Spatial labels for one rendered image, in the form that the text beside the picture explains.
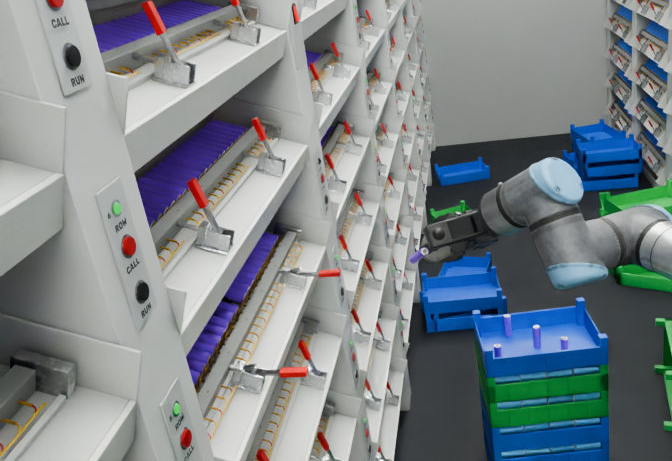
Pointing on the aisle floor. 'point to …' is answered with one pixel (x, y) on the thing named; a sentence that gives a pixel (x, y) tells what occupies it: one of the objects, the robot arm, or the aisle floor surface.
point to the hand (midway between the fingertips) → (424, 251)
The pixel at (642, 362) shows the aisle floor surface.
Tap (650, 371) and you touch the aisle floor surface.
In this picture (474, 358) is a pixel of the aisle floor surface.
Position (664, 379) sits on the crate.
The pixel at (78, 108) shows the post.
